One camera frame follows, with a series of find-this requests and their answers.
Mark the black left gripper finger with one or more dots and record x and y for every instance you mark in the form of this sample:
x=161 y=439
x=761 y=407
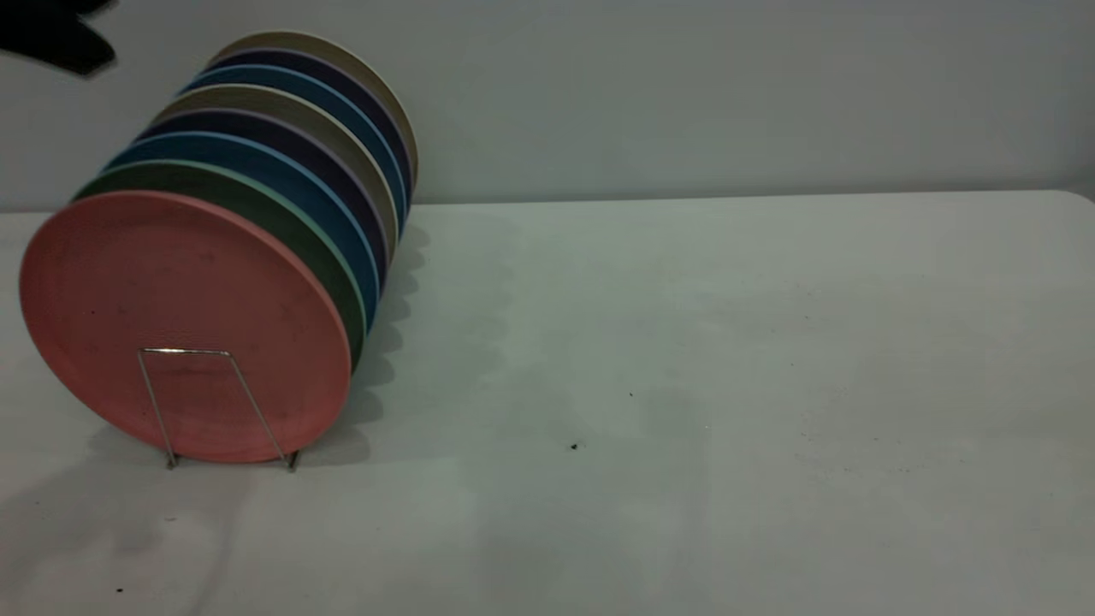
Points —
x=81 y=5
x=60 y=43

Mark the pink round plate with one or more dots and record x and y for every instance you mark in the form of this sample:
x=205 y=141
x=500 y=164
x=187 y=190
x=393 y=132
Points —
x=171 y=299

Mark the beige round plate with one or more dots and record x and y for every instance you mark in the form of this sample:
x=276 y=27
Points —
x=342 y=51
x=282 y=106

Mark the green round plate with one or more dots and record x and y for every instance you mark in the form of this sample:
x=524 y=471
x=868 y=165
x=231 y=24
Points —
x=257 y=201

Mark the blue round plate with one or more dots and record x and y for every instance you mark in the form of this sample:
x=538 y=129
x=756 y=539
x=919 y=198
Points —
x=282 y=171
x=325 y=94

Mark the dark purple round plate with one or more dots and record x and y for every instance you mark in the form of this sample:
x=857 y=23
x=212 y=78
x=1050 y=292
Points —
x=342 y=76
x=299 y=144

